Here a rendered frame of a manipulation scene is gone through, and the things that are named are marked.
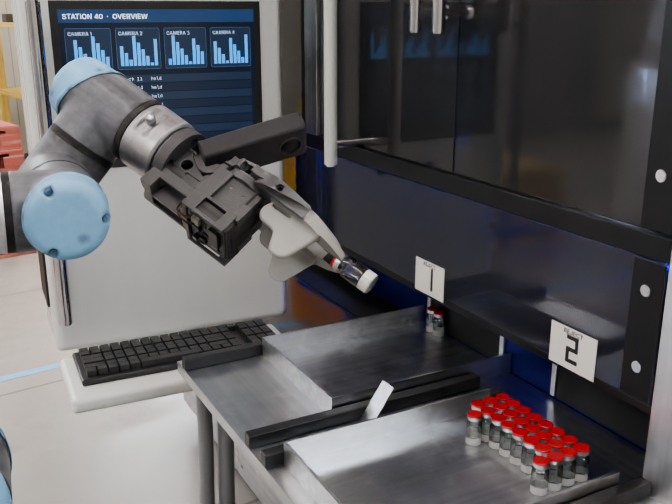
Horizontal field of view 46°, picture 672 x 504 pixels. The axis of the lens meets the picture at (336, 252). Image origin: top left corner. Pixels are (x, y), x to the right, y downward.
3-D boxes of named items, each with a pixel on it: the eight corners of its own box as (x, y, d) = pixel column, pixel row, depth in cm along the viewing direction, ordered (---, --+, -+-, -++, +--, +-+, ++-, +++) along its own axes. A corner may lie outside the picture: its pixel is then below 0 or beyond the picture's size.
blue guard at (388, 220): (175, 157, 262) (172, 102, 256) (653, 404, 98) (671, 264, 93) (174, 158, 261) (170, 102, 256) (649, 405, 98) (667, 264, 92)
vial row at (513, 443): (478, 426, 116) (479, 398, 114) (565, 489, 101) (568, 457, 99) (465, 430, 115) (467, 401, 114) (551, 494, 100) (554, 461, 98)
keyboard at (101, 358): (263, 325, 173) (263, 315, 172) (287, 349, 161) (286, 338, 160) (72, 358, 157) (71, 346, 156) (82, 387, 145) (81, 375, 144)
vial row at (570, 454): (490, 422, 117) (491, 394, 115) (578, 484, 102) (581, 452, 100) (478, 426, 116) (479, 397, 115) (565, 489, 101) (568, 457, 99)
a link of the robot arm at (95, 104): (66, 126, 91) (110, 67, 91) (135, 178, 88) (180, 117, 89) (27, 103, 84) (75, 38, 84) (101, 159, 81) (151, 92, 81)
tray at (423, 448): (487, 408, 121) (488, 387, 120) (617, 496, 99) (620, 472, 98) (283, 464, 106) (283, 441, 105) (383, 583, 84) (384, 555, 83)
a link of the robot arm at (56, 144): (-10, 220, 77) (57, 130, 78) (-11, 196, 87) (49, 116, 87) (60, 262, 81) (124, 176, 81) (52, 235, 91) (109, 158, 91)
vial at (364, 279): (380, 272, 77) (345, 247, 78) (367, 287, 76) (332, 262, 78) (378, 283, 79) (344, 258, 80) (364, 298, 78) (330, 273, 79)
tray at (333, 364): (422, 321, 155) (423, 304, 154) (510, 372, 134) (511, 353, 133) (262, 355, 140) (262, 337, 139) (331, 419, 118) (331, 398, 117)
